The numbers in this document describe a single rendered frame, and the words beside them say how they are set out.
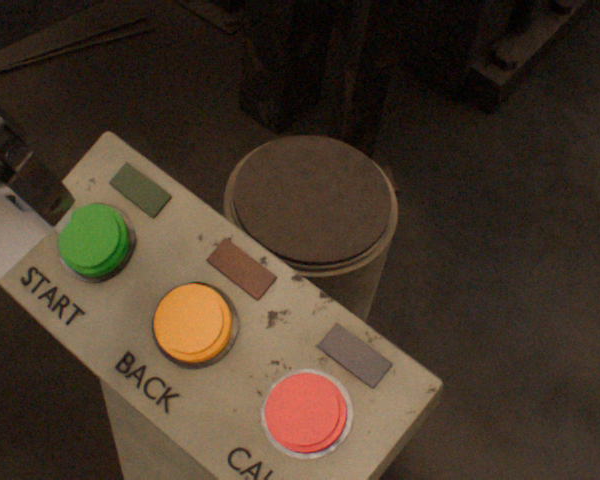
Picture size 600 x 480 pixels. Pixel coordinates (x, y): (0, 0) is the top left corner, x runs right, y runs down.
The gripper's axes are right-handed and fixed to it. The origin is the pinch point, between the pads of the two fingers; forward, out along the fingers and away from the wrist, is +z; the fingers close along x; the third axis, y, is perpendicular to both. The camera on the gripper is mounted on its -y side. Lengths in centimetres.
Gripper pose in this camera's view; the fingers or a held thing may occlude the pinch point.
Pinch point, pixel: (53, 200)
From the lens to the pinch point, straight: 44.9
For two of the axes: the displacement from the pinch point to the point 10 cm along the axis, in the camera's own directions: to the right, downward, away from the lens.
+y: -6.3, 7.6, -1.7
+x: 7.7, 5.7, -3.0
